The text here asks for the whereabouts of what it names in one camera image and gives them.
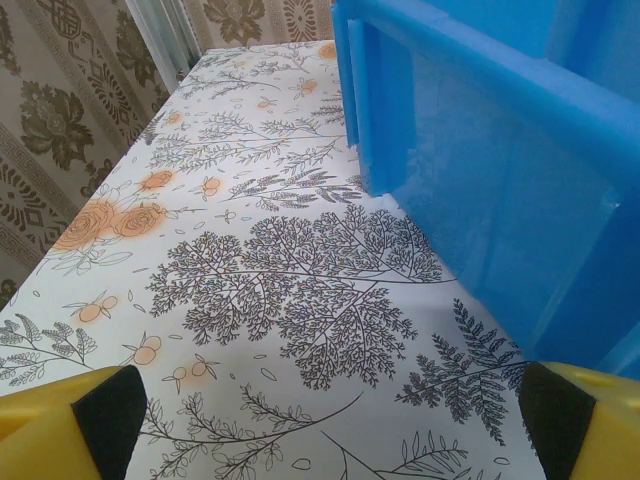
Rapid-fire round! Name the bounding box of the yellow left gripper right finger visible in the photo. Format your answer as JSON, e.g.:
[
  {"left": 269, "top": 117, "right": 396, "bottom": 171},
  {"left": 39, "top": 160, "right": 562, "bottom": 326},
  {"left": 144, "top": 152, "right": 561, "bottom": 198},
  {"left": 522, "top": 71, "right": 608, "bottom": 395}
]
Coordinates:
[{"left": 518, "top": 360, "right": 640, "bottom": 480}]

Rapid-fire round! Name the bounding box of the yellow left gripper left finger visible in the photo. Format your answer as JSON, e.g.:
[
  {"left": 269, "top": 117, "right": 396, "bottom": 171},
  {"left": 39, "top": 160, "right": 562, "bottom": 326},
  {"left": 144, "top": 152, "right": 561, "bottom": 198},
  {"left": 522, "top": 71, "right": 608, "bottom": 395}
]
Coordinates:
[{"left": 0, "top": 364, "right": 147, "bottom": 480}]

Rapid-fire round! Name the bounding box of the blue plastic bin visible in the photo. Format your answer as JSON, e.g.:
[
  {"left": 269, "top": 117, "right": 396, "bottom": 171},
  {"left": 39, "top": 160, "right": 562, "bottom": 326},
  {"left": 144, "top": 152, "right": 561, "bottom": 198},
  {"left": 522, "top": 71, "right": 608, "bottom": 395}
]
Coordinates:
[{"left": 329, "top": 0, "right": 640, "bottom": 379}]

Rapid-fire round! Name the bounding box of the aluminium corner post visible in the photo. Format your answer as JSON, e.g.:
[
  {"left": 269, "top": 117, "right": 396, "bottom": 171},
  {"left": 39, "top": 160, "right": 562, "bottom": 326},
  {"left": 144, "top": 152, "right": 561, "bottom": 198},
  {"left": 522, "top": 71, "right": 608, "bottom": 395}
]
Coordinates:
[{"left": 122, "top": 0, "right": 204, "bottom": 81}]

